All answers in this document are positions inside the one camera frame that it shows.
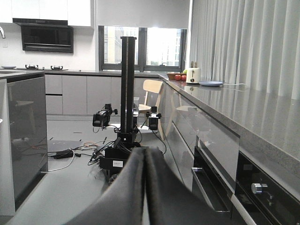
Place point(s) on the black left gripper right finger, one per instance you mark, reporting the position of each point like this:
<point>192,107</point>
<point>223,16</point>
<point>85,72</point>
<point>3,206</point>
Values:
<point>170,202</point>

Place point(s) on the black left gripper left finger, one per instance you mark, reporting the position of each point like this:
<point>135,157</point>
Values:
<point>122,202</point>

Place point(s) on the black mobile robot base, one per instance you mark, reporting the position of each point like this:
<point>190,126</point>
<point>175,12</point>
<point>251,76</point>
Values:
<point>111,157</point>

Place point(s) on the black robot column mast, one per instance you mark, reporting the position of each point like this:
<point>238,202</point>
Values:
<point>126,133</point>

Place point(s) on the black power adapter brick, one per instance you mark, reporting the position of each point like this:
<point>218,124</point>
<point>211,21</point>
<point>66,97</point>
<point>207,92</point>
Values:
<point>64,154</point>

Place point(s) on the silver oven knob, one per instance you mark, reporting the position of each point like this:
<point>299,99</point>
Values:
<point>258,188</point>

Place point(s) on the built-in black oven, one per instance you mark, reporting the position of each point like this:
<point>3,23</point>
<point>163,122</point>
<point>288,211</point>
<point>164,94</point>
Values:
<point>257,199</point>

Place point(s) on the blue plate on counter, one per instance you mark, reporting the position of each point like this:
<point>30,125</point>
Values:
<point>211,83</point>

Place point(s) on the bowl of fruit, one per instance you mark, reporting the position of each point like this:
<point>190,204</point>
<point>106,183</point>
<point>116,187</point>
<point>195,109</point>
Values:
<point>178,76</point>

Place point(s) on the white toaster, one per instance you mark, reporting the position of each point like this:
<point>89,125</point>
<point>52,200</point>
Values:
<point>193,75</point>

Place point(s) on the gas stove burners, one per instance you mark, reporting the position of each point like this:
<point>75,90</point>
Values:
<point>36,67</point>

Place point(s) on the white curtains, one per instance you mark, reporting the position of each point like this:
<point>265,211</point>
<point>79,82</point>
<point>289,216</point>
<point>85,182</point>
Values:
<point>254,42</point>

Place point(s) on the white roller blind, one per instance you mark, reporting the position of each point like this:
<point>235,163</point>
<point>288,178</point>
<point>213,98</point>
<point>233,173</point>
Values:
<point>143,13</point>

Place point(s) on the black range hood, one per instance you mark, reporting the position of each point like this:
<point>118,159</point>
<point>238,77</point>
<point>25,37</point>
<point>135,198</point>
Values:
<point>45,35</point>

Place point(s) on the long steel oven handle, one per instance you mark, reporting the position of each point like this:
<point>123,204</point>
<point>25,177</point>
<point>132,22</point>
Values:
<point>209,188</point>

